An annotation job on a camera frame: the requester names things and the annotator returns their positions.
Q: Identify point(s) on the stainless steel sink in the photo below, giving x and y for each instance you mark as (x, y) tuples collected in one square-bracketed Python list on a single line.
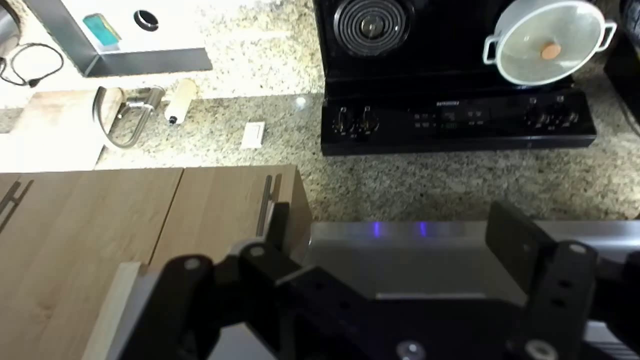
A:
[(172, 59)]

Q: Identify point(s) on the narrow long wood cabinet door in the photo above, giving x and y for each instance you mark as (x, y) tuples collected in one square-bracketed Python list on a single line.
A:
[(213, 206)]

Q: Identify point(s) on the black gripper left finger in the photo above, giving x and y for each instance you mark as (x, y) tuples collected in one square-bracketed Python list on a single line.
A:
[(312, 301)]

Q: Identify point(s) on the teal sponge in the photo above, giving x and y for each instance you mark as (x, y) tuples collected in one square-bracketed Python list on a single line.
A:
[(102, 31)]

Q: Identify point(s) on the white pot with lid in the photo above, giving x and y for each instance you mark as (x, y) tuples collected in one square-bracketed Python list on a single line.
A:
[(547, 40)]

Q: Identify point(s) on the chrome sink faucet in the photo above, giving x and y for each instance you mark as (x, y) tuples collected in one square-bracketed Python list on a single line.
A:
[(126, 110)]

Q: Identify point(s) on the white wall outlet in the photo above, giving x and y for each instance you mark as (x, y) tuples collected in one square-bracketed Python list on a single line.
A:
[(253, 134)]

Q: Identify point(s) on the black coil stove burner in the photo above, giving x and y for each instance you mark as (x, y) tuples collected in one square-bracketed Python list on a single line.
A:
[(370, 25)]

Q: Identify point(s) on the black electric stove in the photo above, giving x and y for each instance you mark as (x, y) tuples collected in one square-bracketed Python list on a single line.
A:
[(440, 72)]

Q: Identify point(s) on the light wood cabinet door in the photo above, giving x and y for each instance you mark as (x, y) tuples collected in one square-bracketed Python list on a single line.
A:
[(66, 266)]

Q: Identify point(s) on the white soap bottle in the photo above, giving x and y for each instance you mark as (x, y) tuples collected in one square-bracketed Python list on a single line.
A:
[(180, 100)]

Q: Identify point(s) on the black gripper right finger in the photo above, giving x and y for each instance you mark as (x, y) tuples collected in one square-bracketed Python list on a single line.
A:
[(552, 301)]

